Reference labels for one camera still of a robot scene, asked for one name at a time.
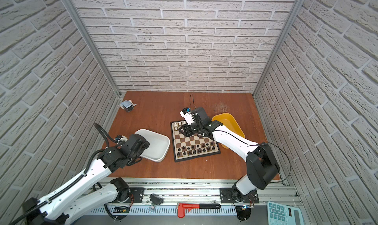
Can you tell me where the white plastic bin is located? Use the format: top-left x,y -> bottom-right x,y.
135,129 -> 170,163

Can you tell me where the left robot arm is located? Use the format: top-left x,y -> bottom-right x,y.
21,134 -> 150,225

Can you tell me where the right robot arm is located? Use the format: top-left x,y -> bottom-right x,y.
179,107 -> 280,197

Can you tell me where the folding chess board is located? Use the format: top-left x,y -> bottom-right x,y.
170,120 -> 221,163

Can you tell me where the grey pencil sharpener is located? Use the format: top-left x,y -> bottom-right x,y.
120,100 -> 136,112

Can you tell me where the yellow plastic bin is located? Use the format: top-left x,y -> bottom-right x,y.
212,113 -> 245,138

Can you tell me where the red black clamp tool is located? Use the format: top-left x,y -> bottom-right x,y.
177,203 -> 221,219

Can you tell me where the teal calculator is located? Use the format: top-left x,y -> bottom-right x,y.
267,201 -> 305,225

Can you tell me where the small black bracket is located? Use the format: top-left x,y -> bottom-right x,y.
149,194 -> 164,212

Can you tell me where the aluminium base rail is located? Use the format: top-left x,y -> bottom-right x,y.
67,177 -> 302,217

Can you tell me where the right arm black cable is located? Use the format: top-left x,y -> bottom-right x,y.
189,93 -> 291,184

